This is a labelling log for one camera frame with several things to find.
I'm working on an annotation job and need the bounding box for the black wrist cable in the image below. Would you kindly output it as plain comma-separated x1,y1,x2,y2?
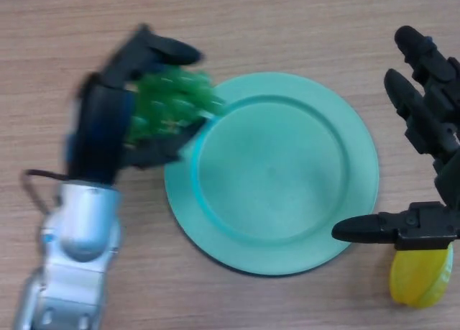
21,169,69,216

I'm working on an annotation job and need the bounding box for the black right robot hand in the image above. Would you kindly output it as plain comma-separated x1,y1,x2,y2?
331,25,460,252

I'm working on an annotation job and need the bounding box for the yellow starfruit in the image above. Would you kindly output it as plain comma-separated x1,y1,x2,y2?
390,243,454,306

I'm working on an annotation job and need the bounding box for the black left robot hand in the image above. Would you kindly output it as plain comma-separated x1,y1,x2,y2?
66,23,202,187

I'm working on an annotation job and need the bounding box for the green grapes bunch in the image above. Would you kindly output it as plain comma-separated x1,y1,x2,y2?
124,66,227,151

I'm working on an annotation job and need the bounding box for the green round plate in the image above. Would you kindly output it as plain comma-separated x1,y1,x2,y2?
164,73,380,276

